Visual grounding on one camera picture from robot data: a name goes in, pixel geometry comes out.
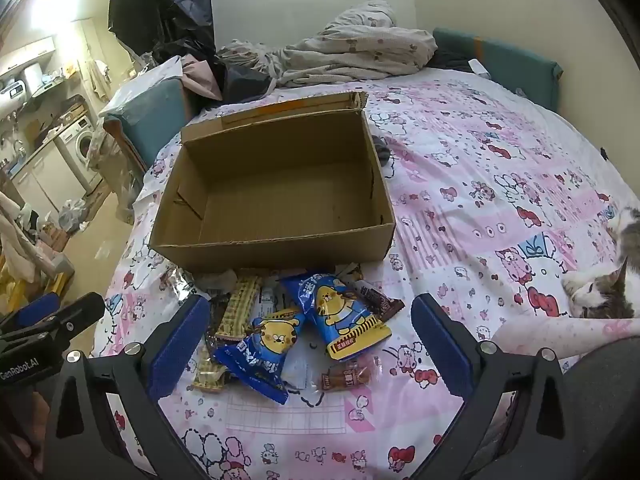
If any black cloth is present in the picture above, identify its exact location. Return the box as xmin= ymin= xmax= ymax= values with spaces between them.
xmin=427 ymin=47 xmax=481 ymax=73

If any dark slim snack packet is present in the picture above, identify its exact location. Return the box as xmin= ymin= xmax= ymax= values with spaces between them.
xmin=205 ymin=295 xmax=231 ymax=356

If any person's dark trouser leg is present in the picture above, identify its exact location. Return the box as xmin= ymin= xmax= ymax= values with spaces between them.
xmin=557 ymin=317 xmax=640 ymax=480

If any teal bed headboard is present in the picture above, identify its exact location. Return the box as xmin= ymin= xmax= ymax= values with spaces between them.
xmin=432 ymin=27 xmax=563 ymax=111

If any brown cardboard box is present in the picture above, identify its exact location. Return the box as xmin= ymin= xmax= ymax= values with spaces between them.
xmin=148 ymin=91 xmax=397 ymax=273

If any white wall cabinet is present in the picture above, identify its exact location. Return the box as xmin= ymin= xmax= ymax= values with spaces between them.
xmin=0 ymin=35 xmax=57 ymax=73

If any clear plastic wrapper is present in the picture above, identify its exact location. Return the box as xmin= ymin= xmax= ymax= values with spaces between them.
xmin=192 ymin=269 xmax=241 ymax=295

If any brown clear snack packet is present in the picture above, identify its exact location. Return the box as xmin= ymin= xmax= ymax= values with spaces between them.
xmin=315 ymin=357 xmax=383 ymax=395

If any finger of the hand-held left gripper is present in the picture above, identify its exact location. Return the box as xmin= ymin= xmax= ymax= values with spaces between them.
xmin=0 ymin=292 xmax=62 ymax=332
xmin=49 ymin=291 xmax=107 ymax=335

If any black plastic bag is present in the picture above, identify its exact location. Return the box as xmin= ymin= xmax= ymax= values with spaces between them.
xmin=107 ymin=0 xmax=217 ymax=63

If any pink cartoon printed bedsheet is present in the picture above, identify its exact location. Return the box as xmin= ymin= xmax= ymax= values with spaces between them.
xmin=95 ymin=67 xmax=640 ymax=480

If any blue cartoon snack packet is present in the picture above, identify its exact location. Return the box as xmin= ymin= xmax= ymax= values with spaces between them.
xmin=214 ymin=310 xmax=307 ymax=406
xmin=279 ymin=272 xmax=392 ymax=362

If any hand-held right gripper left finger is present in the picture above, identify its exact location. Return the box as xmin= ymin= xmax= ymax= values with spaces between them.
xmin=42 ymin=294 xmax=213 ymax=480

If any person's left hand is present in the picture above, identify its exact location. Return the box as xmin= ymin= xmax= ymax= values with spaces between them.
xmin=0 ymin=390 xmax=48 ymax=476

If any grey and white cat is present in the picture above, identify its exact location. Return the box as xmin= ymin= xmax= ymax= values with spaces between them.
xmin=562 ymin=205 xmax=640 ymax=321

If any dark grey plastic bag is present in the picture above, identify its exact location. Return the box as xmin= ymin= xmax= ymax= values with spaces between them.
xmin=220 ymin=60 xmax=276 ymax=106

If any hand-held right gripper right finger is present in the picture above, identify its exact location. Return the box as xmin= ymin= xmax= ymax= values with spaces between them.
xmin=411 ymin=292 xmax=598 ymax=480

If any white washing machine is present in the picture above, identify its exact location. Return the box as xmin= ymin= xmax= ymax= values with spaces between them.
xmin=55 ymin=115 xmax=103 ymax=193

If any silver foil wrapper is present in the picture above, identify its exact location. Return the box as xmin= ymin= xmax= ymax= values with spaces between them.
xmin=162 ymin=266 xmax=201 ymax=306

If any pink cloth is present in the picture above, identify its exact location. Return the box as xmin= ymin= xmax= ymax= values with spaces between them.
xmin=181 ymin=55 xmax=224 ymax=102

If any clear plastic bag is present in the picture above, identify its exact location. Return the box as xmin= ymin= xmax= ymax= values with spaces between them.
xmin=57 ymin=199 xmax=88 ymax=233

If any yellow checked waffle packet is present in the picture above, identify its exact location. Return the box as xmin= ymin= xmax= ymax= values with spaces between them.
xmin=216 ymin=275 xmax=263 ymax=345
xmin=192 ymin=345 xmax=231 ymax=395

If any small dark grey cloth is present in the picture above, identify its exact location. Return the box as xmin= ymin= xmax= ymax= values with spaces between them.
xmin=370 ymin=135 xmax=396 ymax=168

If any beige printed quilt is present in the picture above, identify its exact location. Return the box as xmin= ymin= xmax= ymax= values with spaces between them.
xmin=217 ymin=1 xmax=440 ymax=88

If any white labelled snack packet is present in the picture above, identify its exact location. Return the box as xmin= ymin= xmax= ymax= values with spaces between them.
xmin=257 ymin=280 xmax=291 ymax=318

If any dark brown snack packet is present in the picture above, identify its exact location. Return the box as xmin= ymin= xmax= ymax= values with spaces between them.
xmin=345 ymin=272 xmax=406 ymax=322

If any hanging beige towel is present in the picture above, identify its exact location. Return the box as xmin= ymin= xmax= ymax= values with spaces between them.
xmin=87 ymin=60 xmax=113 ymax=103

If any beige kitchen cabinet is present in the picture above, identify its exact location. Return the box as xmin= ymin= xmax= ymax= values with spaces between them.
xmin=10 ymin=140 xmax=88 ymax=216

